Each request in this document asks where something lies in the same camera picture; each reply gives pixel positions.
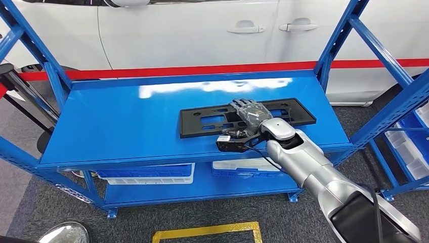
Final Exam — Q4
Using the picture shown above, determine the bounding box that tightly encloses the yellow floor tape square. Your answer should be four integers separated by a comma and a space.
151, 221, 263, 243

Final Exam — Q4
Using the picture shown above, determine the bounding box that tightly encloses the blue metal shelf rack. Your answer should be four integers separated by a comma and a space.
0, 0, 429, 220

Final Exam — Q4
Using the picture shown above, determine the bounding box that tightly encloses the stanchion with black cap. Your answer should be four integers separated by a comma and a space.
0, 63, 60, 127

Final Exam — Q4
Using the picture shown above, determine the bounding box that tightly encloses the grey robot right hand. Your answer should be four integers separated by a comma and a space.
222, 98, 274, 139

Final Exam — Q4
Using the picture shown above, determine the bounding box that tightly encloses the black plastic panel part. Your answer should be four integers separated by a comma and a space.
179, 98, 317, 139

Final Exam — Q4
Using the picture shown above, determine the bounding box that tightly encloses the blue rack on casters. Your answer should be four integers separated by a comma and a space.
368, 100, 429, 202

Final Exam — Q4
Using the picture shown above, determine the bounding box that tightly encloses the white plastic bin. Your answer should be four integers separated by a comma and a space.
415, 102, 429, 128
384, 129, 429, 181
104, 163, 196, 185
212, 157, 280, 172

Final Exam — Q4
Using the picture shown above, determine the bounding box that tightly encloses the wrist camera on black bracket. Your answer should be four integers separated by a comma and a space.
215, 135, 269, 153

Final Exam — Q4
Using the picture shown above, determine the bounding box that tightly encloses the white car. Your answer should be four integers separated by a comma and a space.
0, 0, 429, 107

